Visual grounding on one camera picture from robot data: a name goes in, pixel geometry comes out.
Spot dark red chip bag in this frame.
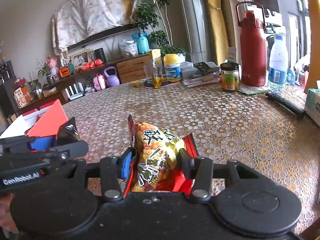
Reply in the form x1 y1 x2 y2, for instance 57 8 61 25
55 116 80 146

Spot orange yellow snack bag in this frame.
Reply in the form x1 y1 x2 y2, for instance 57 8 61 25
124 115 199 196

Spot person left hand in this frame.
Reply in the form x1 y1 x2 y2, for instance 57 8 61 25
0 193 17 233

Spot white red cardboard box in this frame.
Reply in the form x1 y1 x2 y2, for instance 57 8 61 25
1 100 68 139

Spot white router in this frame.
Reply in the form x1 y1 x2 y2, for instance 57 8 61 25
65 82 85 100

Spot pink small backpack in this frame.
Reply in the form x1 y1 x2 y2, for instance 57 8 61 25
93 73 106 91

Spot orange retro radio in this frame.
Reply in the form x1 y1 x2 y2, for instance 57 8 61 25
59 64 75 77

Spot purple kettlebell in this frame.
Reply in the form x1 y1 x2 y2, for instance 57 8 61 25
104 66 120 87

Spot pink plush toy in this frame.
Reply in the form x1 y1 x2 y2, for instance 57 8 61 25
46 54 60 80

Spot framed photo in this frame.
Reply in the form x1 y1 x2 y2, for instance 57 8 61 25
71 49 92 68

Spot wooden tv cabinet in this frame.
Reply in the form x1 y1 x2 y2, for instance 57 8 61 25
17 54 150 115

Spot glass jar black lid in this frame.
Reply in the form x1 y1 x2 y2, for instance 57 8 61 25
220 62 240 92

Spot black cylinder speaker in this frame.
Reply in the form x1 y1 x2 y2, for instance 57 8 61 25
94 48 106 63

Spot drinking glass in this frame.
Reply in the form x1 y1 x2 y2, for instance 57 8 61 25
144 59 165 89

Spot yellow lid vitamin bottle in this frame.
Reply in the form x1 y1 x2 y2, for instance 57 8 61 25
163 54 181 82

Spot teal spray bottle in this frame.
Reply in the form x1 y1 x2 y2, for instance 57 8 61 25
132 31 150 54

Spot clear plastic water bottle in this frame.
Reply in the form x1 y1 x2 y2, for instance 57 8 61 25
268 35 289 94

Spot floral cloth tv cover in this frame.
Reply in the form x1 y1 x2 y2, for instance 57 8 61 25
52 0 140 55

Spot red water bottle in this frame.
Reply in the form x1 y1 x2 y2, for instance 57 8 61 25
236 1 267 87

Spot white floor air conditioner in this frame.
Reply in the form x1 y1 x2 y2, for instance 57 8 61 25
180 0 215 63

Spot yellow curtain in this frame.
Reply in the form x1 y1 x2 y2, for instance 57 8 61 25
206 0 241 64

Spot green potted tree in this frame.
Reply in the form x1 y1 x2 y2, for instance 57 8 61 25
135 0 186 56

